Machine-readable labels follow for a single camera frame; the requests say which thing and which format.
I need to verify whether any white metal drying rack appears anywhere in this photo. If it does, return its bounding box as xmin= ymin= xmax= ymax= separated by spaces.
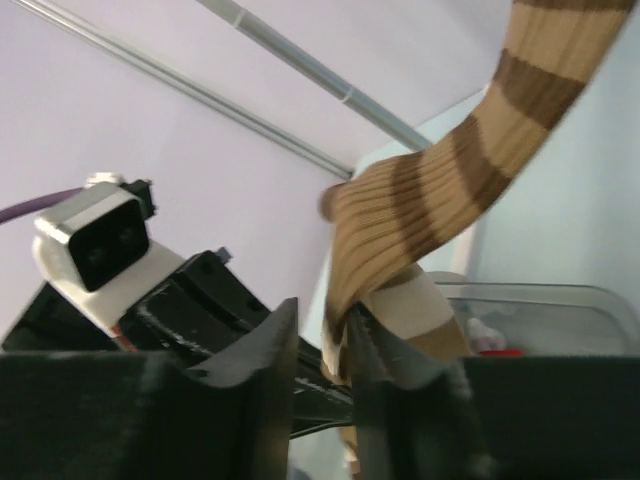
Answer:
xmin=199 ymin=0 xmax=431 ymax=150

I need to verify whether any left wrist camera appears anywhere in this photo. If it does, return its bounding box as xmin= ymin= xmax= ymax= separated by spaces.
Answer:
xmin=32 ymin=172 xmax=184 ymax=343

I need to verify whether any clear plastic bin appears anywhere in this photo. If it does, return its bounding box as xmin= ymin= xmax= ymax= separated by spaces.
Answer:
xmin=431 ymin=272 xmax=639 ymax=356

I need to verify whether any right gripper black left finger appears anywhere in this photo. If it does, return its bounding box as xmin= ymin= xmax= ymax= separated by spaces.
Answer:
xmin=1 ymin=298 xmax=298 ymax=479

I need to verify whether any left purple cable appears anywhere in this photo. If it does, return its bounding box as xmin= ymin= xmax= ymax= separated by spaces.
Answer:
xmin=0 ymin=187 xmax=84 ymax=226

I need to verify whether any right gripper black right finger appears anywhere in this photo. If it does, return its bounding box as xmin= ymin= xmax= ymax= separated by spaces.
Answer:
xmin=347 ymin=307 xmax=639 ymax=479

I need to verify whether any aluminium frame post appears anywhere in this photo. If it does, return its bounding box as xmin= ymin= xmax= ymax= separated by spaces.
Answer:
xmin=14 ymin=0 xmax=353 ymax=180

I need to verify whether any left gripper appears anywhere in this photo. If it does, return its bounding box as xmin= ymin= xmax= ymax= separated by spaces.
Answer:
xmin=0 ymin=248 xmax=356 ymax=441

